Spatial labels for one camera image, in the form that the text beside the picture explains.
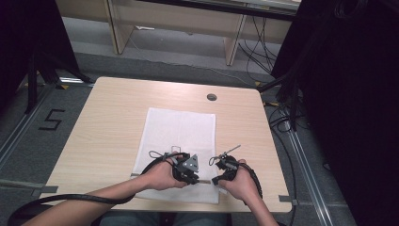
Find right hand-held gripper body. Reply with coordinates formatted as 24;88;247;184
215;153;241;183

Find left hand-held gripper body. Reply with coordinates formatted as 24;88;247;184
170;153;201;186

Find white mesh cloth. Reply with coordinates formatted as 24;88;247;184
131;107;220;205

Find person's right hand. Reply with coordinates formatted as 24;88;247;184
218;158;263;202

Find person's left hand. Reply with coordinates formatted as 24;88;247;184
146;153;189;191

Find thin grey metal rod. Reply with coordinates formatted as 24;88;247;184
219;144;242;157

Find grey tape strip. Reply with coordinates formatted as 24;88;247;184
30;185;59;198
278;194;299;207

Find black curtain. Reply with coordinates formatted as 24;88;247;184
0;0;80;109
270;0;399;226

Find black metal stand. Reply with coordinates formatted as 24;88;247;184
24;51;95;115

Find black braided cable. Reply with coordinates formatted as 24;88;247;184
238;162;263;201

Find grey wire loop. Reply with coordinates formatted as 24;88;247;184
148;150;173;160

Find black cables beside table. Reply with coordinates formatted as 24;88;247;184
263;99;312;226

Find aluminium floor rail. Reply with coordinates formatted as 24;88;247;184
283;121;335;226
0;84;55;172

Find bundle of black floor cables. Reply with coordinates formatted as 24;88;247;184
237;14;285;75

